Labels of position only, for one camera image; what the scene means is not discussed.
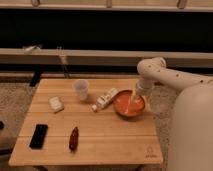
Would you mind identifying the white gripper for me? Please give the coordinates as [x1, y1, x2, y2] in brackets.
[131, 78, 154, 103]

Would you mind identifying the orange ceramic bowl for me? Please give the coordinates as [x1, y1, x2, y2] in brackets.
[113, 90, 145, 118]

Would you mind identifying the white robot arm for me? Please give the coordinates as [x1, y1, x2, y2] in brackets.
[135, 57, 213, 171]

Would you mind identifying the white plastic bottle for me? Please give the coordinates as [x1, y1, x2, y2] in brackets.
[91, 88, 118, 112]

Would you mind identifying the clear plastic cup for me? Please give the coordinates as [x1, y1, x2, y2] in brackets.
[73, 79, 89, 101]

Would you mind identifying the wooden table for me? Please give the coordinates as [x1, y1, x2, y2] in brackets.
[9, 79, 163, 166]

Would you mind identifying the small white box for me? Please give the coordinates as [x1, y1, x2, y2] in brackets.
[49, 96, 64, 113]

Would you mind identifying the black rectangular remote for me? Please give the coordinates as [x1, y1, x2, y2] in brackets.
[29, 124, 48, 149]

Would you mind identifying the grey metal rail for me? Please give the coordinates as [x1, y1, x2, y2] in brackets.
[0, 48, 213, 68]

